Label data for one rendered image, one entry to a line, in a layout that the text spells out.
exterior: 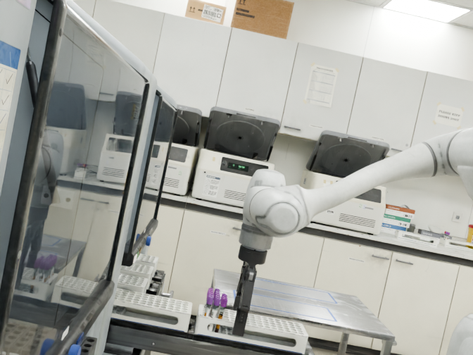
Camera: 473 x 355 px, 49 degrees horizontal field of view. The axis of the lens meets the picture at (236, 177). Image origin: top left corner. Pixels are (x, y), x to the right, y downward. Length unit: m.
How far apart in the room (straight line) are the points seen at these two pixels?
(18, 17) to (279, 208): 0.83
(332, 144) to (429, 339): 1.61
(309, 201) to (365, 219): 2.66
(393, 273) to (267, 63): 1.82
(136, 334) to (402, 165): 0.83
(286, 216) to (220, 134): 2.92
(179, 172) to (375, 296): 1.68
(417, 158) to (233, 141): 2.74
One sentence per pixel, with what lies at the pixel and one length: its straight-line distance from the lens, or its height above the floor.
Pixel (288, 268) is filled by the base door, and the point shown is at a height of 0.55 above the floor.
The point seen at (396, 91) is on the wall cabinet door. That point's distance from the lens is 4.22.
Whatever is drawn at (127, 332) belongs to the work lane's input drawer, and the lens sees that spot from 1.41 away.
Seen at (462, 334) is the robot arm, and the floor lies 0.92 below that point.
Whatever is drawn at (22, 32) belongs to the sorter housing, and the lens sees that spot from 0.44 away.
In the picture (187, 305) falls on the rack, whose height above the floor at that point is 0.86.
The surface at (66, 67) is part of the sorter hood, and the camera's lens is 0.52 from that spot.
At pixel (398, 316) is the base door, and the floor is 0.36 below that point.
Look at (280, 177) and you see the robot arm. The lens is 1.36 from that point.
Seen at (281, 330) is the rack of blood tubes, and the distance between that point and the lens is 1.45.
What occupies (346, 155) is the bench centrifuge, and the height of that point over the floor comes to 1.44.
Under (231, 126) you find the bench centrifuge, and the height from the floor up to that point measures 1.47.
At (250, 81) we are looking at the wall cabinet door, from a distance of 3.99.
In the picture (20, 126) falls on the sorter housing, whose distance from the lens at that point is 1.12.
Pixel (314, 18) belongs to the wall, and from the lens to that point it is 4.50.
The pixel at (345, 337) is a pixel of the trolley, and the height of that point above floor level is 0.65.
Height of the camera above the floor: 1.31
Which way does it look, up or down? 3 degrees down
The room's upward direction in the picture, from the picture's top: 12 degrees clockwise
